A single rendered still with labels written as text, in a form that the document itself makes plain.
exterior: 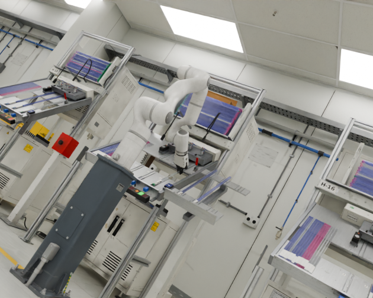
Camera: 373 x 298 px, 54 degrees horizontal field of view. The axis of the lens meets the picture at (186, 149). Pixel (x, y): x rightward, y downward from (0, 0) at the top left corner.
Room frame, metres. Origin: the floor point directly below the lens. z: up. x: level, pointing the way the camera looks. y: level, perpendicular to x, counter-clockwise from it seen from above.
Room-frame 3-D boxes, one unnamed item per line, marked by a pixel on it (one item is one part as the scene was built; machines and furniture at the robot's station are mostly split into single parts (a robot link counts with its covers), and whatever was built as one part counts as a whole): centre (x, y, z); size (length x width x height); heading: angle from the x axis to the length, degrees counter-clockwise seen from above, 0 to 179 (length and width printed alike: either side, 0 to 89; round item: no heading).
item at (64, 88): (3.57, 1.33, 0.66); 1.01 x 0.73 x 1.31; 151
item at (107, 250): (3.03, -0.01, 0.31); 0.70 x 0.65 x 0.62; 61
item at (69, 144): (2.98, 0.84, 0.39); 0.24 x 0.24 x 0.78; 61
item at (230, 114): (2.90, -0.01, 1.52); 0.51 x 0.13 x 0.27; 61
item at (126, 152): (1.98, 0.26, 0.79); 0.19 x 0.19 x 0.18
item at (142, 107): (1.99, 0.29, 1.00); 0.19 x 0.12 x 0.24; 63
